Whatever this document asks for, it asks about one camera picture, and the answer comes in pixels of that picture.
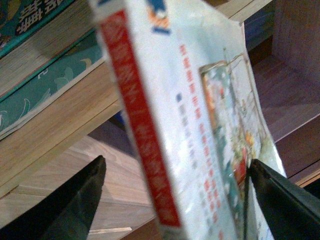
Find teal book with black characters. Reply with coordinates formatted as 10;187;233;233
0;0;93;98

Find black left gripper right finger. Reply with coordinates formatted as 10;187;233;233
249;159;320;240

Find white book with red spine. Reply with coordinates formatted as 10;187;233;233
88;0;288;240

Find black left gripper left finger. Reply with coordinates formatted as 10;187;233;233
0;155;106;240

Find teal patterned book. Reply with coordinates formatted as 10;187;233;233
0;30;103;139

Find light wooden shelf cabinet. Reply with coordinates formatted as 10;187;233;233
0;0;320;240

